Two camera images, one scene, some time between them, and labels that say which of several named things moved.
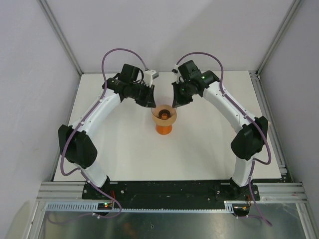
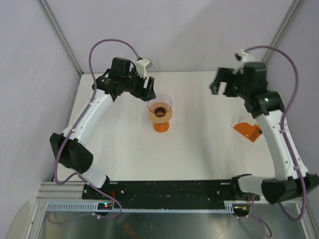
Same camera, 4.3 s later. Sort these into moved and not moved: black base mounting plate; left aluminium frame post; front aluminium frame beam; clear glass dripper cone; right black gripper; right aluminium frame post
Moved: right black gripper; clear glass dripper cone
Not moved: right aluminium frame post; left aluminium frame post; front aluminium frame beam; black base mounting plate
